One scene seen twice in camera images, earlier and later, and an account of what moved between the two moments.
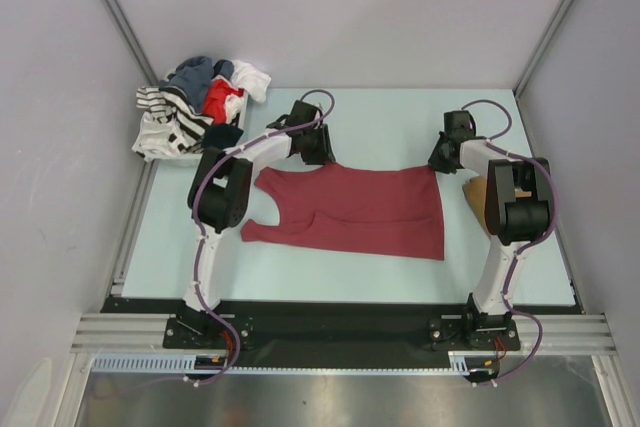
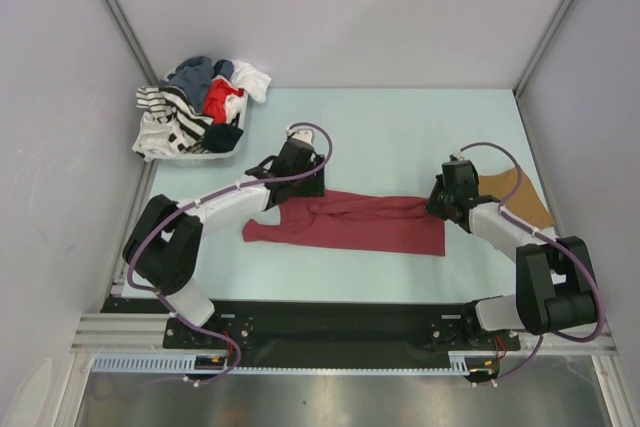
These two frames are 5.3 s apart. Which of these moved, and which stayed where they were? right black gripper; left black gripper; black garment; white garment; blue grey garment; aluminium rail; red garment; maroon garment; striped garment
Moved: right black gripper; maroon garment; left black gripper
Stayed: blue grey garment; white garment; red garment; black garment; aluminium rail; striped garment
